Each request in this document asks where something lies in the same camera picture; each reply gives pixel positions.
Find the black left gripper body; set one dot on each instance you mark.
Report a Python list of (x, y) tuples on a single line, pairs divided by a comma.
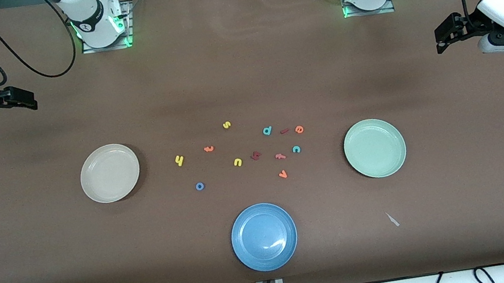
[(470, 23)]

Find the yellow foam letter h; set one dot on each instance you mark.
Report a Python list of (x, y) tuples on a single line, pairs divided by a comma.
[(179, 160)]

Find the orange foam letter e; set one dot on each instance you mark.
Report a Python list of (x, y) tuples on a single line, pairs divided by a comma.
[(299, 129)]

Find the orange foam letter r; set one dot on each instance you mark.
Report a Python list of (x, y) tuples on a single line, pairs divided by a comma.
[(208, 149)]

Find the dark red foam letter l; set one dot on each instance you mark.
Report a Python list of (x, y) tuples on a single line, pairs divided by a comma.
[(285, 131)]

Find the blue foam letter o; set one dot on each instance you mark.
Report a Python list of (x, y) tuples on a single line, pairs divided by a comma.
[(196, 186)]

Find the teal foam letter c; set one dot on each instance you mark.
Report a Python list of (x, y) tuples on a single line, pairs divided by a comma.
[(294, 150)]

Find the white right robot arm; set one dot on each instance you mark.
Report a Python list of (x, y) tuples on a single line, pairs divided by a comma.
[(91, 20)]

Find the beige brown plate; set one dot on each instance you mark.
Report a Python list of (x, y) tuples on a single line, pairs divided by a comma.
[(110, 176)]

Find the pale green plate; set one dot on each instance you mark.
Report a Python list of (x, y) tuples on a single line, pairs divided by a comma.
[(374, 148)]

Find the small white paper scrap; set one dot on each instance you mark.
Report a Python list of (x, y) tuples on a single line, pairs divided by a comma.
[(392, 219)]

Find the yellow foam letter s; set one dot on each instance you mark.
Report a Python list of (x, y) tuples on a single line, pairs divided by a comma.
[(226, 125)]

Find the teal foam letter d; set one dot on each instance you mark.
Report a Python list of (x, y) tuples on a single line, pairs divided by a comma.
[(266, 132)]

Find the coral foam letter f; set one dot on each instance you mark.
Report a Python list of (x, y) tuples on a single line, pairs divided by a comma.
[(280, 156)]

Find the brown table cover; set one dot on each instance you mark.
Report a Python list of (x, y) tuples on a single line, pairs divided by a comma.
[(239, 62)]

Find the orange foam letter v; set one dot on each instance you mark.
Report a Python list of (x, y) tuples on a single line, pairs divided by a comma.
[(281, 174)]

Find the yellow foam letter u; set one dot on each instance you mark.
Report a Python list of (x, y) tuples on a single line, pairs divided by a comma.
[(235, 163)]

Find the dark red foam letter k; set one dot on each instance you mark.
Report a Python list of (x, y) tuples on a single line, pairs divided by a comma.
[(256, 155)]

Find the blue plate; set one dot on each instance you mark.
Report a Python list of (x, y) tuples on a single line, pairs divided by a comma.
[(264, 236)]

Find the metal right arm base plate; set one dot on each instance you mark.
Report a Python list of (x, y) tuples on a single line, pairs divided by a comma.
[(128, 14)]

